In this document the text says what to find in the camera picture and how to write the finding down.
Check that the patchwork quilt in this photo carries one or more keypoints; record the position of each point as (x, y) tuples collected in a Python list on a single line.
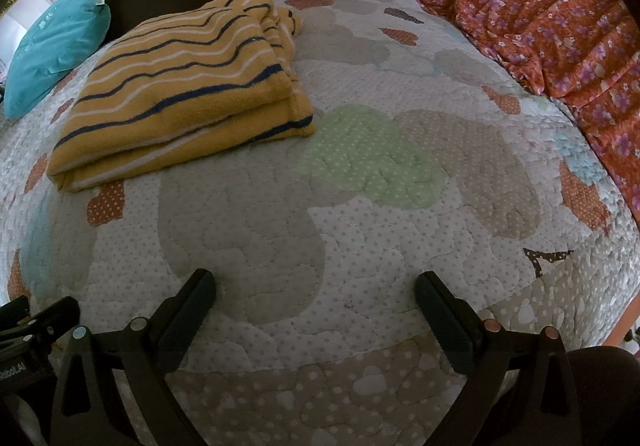
[(390, 251)]

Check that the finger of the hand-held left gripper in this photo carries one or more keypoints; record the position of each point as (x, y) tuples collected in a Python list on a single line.
[(45, 321)]

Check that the yellow striped cloth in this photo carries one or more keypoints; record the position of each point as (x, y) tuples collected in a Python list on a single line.
[(175, 85)]

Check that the person's dark trouser leg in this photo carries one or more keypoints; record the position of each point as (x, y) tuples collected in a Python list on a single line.
[(610, 396)]

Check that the teal pillow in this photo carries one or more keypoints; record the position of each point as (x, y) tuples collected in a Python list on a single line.
[(50, 50)]

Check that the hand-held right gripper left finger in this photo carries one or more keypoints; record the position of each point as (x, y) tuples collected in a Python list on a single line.
[(187, 308)]

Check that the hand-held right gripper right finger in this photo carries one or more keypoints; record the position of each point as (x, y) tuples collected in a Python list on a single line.
[(452, 326)]

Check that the orange floral bed sheet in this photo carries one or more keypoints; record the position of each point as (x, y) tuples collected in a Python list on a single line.
[(525, 0)]

